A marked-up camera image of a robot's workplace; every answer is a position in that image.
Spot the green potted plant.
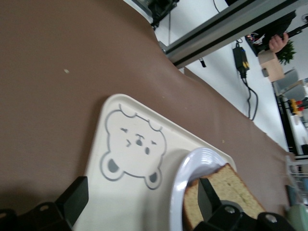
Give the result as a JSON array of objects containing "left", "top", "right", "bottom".
[{"left": 279, "top": 40, "right": 297, "bottom": 65}]

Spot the mint green bowl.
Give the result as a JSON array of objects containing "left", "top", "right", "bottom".
[{"left": 285, "top": 204, "right": 308, "bottom": 231}]

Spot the aluminium camera post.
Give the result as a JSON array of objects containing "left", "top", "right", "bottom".
[{"left": 165, "top": 0, "right": 298, "bottom": 70}]

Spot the black power adapter with cable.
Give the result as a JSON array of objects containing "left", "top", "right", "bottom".
[{"left": 232, "top": 47, "right": 258, "bottom": 121}]

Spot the brown bread slice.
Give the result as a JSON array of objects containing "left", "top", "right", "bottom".
[{"left": 182, "top": 163, "right": 267, "bottom": 231}]

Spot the grey storage bin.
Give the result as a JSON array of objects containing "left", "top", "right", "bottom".
[{"left": 274, "top": 69, "right": 300, "bottom": 94}]

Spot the brown table mat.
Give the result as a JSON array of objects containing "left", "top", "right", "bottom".
[{"left": 0, "top": 0, "right": 292, "bottom": 231}]

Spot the cream bear print tray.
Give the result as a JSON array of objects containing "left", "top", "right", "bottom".
[{"left": 69, "top": 93, "right": 238, "bottom": 231}]

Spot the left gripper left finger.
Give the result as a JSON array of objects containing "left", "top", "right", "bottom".
[{"left": 0, "top": 176, "right": 90, "bottom": 231}]

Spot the lavender round plate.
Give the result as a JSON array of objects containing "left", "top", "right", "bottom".
[{"left": 169, "top": 147, "right": 238, "bottom": 231}]

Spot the cardboard box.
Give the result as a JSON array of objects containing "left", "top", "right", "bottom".
[{"left": 258, "top": 51, "right": 286, "bottom": 82}]

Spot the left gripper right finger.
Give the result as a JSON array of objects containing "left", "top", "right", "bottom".
[{"left": 192, "top": 177, "right": 296, "bottom": 231}]

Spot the bystander hand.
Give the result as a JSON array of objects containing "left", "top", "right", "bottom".
[{"left": 269, "top": 33, "right": 289, "bottom": 53}]

